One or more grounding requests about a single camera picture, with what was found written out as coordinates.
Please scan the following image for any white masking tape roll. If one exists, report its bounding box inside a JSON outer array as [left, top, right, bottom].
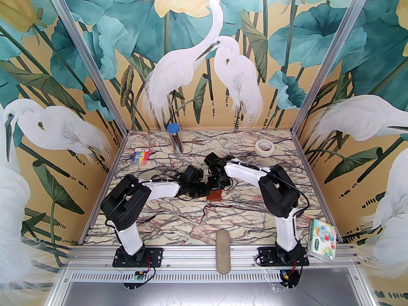
[[255, 140, 275, 155]]

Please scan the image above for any clear tube with blue lid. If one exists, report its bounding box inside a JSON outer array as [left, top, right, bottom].
[[167, 123, 184, 154]]

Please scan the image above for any beige oblong pad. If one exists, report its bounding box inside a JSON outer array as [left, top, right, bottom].
[[216, 230, 231, 274]]

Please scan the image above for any pack of coloured pens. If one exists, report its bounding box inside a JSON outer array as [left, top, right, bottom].
[[130, 147, 150, 167]]

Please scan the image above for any perforated metal tray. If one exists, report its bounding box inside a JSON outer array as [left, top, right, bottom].
[[48, 268, 375, 306]]

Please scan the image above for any printed tissue pack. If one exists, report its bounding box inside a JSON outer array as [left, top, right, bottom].
[[307, 219, 338, 262]]

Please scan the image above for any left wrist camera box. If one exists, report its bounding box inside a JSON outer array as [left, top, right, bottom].
[[184, 165, 204, 182]]

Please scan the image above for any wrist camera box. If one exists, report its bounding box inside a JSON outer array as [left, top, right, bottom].
[[205, 153, 224, 171], [184, 165, 204, 182]]

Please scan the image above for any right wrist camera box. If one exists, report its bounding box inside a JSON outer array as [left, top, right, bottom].
[[205, 153, 224, 171]]

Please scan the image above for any aluminium front rail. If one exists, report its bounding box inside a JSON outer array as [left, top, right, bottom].
[[61, 245, 364, 269]]

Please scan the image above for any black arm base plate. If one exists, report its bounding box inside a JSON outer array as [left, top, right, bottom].
[[257, 247, 310, 267], [113, 247, 163, 268]]

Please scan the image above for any small circuit board mount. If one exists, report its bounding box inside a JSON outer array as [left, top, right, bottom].
[[124, 270, 150, 290], [280, 268, 302, 289]]

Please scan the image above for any aluminium frame post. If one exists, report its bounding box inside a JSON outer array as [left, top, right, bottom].
[[291, 0, 375, 134], [41, 0, 129, 133]]

